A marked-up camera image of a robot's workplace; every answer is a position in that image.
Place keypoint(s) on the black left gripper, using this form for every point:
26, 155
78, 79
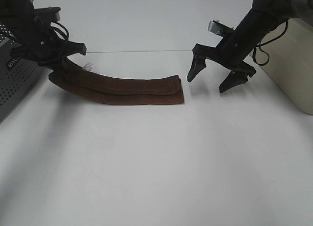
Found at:
47, 46

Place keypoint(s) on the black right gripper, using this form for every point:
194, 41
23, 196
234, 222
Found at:
230, 53

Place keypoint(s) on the brown towel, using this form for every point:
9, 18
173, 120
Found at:
118, 91

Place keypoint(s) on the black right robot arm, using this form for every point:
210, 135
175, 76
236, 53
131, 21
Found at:
264, 17

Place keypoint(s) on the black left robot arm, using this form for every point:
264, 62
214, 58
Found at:
21, 13

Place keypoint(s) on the grey perforated laundry basket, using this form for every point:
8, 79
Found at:
17, 75

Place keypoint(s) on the white towel label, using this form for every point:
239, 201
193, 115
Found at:
89, 66

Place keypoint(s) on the beige plastic bin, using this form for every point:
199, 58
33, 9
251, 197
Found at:
290, 63

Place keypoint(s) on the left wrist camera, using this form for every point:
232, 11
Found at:
49, 14

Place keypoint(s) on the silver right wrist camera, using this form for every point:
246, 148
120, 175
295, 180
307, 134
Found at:
219, 29

